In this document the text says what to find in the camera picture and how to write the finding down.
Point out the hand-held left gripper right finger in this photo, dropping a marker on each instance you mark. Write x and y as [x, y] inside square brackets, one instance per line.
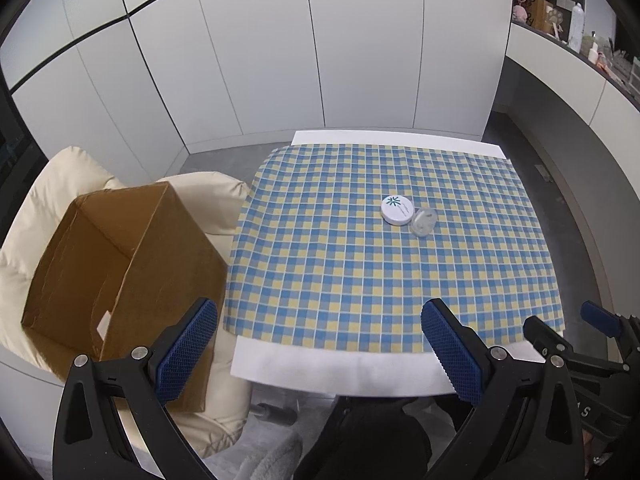
[450, 355]

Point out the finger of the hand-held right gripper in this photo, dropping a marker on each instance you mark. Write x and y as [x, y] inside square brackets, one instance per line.
[545, 340]
[597, 312]

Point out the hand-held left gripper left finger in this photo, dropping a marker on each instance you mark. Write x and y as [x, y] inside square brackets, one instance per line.
[187, 345]

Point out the brown cardboard box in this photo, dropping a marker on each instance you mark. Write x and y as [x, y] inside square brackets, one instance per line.
[100, 260]

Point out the small clear jar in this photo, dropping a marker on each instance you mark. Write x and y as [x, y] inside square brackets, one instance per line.
[423, 222]

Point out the white round jar palm print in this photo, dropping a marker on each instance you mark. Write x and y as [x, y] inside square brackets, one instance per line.
[396, 208]

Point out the person's right forearm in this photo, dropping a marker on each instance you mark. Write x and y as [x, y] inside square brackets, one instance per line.
[594, 452]

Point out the person's black pants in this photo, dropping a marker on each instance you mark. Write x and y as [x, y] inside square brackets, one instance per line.
[370, 440]

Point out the blue yellow checked tablecloth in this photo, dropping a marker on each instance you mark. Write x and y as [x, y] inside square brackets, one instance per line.
[325, 260]

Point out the cream padded chair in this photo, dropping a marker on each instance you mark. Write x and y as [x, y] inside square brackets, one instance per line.
[65, 170]

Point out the clear drawer organizer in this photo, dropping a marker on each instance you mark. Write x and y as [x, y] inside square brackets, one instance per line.
[634, 75]

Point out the dark glass door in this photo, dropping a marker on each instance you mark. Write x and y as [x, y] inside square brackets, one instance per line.
[15, 170]

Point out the small white bottle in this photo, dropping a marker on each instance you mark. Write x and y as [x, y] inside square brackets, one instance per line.
[593, 52]

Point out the tall white spray bottle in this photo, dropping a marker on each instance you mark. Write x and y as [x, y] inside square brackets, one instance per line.
[576, 27]

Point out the brown paw print box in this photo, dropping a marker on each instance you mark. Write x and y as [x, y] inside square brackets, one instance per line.
[547, 15]

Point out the white panelled wardrobe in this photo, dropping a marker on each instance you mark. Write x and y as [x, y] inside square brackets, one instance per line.
[350, 60]

